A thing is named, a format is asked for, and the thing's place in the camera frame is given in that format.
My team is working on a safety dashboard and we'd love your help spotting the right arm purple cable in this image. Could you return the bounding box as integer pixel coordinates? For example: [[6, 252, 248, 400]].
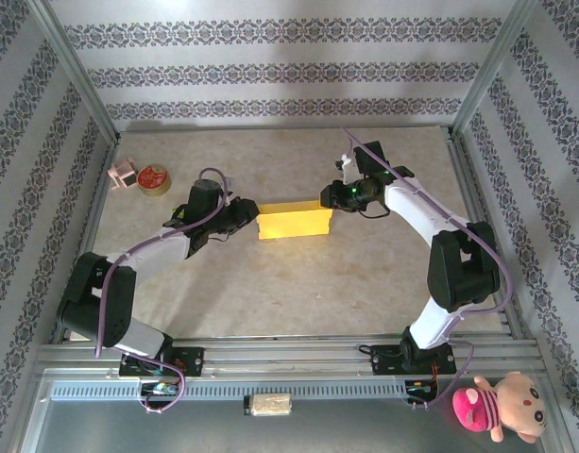
[[341, 127, 515, 411]]

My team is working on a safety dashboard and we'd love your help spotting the aluminium side rail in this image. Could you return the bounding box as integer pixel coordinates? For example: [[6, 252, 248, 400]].
[[51, 136, 122, 342], [446, 131, 525, 340]]

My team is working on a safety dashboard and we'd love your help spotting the aluminium mounting rail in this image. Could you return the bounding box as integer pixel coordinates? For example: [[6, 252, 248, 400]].
[[33, 335, 541, 378]]

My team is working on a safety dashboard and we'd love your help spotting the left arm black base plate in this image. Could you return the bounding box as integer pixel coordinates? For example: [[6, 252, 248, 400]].
[[118, 346, 205, 378]]

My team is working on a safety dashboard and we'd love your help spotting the grey slotted cable duct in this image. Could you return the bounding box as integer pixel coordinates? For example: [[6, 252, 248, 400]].
[[47, 379, 444, 403]]

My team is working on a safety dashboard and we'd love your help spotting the red round tin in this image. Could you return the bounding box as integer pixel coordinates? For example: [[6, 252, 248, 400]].
[[136, 163, 172, 199]]

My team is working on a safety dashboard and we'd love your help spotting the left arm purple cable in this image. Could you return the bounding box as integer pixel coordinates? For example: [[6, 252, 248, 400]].
[[94, 167, 234, 415]]

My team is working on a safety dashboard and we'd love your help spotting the pink and beige plush toy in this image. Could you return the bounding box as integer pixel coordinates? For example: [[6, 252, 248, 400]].
[[451, 370, 550, 445]]

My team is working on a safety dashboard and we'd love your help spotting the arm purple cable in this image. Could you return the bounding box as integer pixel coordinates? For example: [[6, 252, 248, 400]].
[[341, 127, 515, 411], [94, 167, 234, 415]]

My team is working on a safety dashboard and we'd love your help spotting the aluminium frame post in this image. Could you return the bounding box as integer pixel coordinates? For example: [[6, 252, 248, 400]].
[[26, 0, 121, 143], [451, 0, 544, 143]]

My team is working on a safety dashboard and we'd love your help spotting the small pink plastic toy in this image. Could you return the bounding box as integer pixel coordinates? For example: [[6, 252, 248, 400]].
[[107, 159, 138, 191]]

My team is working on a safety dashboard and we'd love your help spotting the yellow white paper box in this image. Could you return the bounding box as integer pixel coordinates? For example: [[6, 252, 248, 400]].
[[255, 199, 334, 241]]

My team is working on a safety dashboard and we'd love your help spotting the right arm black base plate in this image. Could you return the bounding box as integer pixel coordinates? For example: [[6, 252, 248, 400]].
[[371, 344, 457, 377]]

